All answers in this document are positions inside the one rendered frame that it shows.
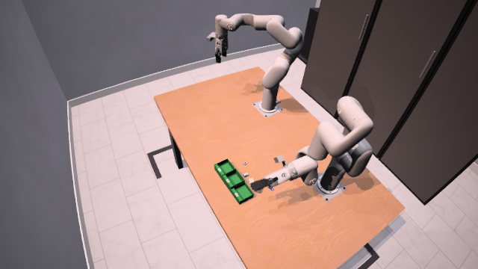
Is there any green three-compartment bin rack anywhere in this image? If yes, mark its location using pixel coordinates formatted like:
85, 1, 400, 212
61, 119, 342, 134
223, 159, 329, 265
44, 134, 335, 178
214, 159, 254, 205

